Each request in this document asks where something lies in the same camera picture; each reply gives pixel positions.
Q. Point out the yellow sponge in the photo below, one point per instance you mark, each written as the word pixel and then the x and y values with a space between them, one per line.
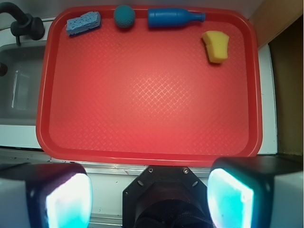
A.
pixel 216 43

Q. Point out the grey sink basin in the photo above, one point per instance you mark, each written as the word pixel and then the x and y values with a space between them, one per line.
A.
pixel 19 87

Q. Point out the blue sponge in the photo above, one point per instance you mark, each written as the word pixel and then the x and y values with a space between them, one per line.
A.
pixel 84 23

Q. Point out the black faucet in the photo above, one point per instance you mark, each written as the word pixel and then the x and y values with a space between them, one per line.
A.
pixel 24 24

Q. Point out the red plastic tray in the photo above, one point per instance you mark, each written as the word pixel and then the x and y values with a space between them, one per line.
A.
pixel 149 96

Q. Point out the blue plastic bottle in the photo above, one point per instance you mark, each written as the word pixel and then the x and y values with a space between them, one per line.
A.
pixel 172 17

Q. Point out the teal blue ball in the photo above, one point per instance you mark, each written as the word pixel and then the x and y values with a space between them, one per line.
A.
pixel 124 16

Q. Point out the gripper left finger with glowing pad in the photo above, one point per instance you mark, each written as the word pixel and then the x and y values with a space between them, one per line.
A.
pixel 45 195

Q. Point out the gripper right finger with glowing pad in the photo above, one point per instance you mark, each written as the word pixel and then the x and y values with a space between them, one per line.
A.
pixel 257 192

